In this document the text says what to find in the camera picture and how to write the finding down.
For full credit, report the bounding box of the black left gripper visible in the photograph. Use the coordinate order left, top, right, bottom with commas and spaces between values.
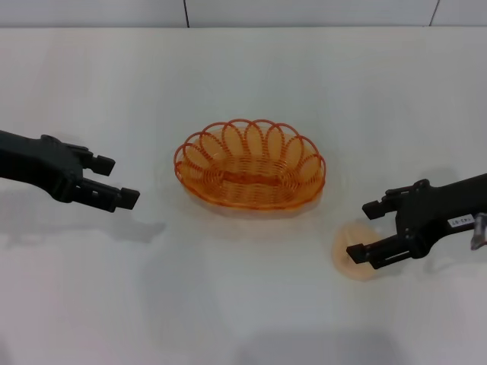
0, 129, 141, 213

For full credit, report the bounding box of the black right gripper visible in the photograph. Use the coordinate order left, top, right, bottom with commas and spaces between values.
345, 170, 487, 270

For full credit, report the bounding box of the beige toy steamed bun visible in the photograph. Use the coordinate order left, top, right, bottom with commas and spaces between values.
331, 220, 384, 282

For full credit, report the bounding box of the orange woven plastic basket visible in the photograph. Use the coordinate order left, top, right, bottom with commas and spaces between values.
173, 118, 327, 211

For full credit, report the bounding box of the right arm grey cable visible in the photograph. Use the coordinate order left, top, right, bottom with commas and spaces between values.
469, 213, 487, 251

